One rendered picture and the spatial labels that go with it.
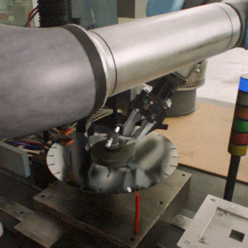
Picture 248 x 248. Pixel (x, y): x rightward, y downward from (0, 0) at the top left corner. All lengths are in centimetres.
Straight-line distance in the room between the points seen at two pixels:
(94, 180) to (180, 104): 83
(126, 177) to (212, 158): 54
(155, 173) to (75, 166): 19
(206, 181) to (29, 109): 85
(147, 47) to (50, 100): 13
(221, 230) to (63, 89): 50
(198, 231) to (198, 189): 38
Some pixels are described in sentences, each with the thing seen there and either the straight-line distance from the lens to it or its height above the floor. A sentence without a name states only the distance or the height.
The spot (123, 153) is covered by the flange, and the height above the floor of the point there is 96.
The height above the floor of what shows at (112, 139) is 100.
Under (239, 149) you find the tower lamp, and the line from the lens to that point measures 79.
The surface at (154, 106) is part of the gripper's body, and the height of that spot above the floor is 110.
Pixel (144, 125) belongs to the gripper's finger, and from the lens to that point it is 76.
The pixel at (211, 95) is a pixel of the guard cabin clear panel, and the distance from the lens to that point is 181.
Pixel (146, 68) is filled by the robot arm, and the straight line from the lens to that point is 36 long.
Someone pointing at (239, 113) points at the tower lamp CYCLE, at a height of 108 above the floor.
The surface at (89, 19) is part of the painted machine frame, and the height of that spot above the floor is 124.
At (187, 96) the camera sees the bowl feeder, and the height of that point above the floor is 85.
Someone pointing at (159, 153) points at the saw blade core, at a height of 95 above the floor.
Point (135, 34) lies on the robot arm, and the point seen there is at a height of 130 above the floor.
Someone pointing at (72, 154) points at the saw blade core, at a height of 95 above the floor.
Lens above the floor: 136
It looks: 27 degrees down
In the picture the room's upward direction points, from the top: straight up
